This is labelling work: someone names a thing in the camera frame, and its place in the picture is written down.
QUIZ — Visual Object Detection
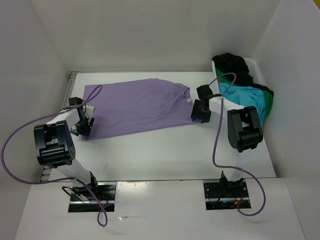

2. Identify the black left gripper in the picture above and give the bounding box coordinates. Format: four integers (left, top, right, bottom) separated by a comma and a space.
70, 115, 95, 138

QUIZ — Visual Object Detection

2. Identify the purple t shirt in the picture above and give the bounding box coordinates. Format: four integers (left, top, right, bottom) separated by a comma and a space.
87, 78, 193, 141

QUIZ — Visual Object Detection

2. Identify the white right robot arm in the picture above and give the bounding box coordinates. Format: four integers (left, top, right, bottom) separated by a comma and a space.
190, 84, 263, 197

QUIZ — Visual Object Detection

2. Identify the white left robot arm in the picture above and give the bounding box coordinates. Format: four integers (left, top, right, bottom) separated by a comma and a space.
33, 97, 100, 200

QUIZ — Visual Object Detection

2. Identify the green t shirt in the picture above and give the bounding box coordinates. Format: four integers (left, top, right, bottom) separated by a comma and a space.
215, 69, 275, 118

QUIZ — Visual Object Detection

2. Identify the cyan t shirt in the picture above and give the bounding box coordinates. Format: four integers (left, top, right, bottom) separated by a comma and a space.
224, 86, 267, 126

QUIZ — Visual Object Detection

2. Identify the black t shirt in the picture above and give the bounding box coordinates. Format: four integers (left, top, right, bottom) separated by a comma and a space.
212, 53, 274, 96

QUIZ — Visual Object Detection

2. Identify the white plastic laundry basket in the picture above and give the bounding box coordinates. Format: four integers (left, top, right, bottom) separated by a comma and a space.
213, 58, 261, 84

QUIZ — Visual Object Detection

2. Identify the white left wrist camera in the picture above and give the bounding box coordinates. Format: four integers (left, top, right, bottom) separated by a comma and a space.
83, 105, 95, 119

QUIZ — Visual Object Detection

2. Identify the aluminium table edge rail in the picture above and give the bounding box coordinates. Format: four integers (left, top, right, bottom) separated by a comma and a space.
39, 70, 217, 182

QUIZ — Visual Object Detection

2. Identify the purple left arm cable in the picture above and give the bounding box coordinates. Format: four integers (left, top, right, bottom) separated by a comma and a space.
0, 84, 114, 228

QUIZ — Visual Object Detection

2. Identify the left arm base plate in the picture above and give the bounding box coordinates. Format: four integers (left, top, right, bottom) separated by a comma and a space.
62, 182, 117, 213

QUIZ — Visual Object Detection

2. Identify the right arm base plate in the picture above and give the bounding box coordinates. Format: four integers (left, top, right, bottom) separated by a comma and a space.
203, 180, 251, 211

